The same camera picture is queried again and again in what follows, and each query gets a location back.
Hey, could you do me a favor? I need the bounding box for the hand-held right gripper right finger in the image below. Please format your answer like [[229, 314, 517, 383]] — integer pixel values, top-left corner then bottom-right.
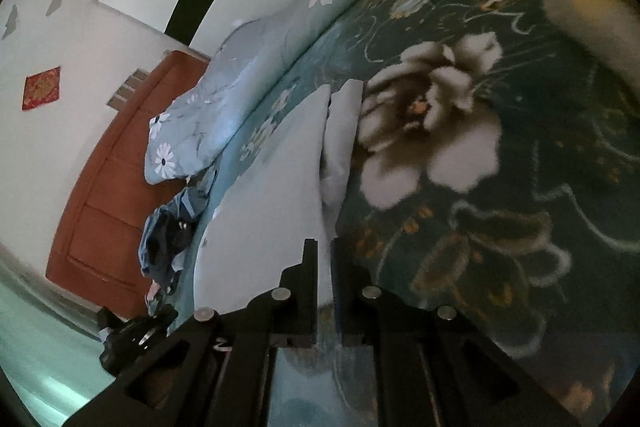
[[331, 237, 582, 427]]

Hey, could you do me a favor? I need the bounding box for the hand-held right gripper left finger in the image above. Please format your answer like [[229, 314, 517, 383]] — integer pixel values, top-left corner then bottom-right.
[[60, 237, 319, 427]]

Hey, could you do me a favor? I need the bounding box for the white garment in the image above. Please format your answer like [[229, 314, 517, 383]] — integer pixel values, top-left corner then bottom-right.
[[192, 78, 363, 310]]

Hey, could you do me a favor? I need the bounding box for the pile of blue clothes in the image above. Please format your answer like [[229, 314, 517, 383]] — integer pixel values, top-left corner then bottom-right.
[[137, 167, 218, 295]]

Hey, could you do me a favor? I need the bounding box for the brown wooden headboard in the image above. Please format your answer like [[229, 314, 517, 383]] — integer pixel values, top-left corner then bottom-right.
[[45, 50, 212, 319]]

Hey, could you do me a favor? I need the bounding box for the light blue floral quilt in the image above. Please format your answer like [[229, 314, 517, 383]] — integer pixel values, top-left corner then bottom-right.
[[144, 0, 481, 186]]

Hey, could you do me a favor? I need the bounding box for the dark green floral blanket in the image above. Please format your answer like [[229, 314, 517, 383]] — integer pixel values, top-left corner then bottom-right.
[[170, 0, 640, 427]]

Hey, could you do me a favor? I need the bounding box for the beige rounded object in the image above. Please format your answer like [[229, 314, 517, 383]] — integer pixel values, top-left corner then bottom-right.
[[542, 0, 640, 84]]

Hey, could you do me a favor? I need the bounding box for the red square wall decoration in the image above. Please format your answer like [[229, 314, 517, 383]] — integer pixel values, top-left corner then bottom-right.
[[21, 66, 62, 111]]

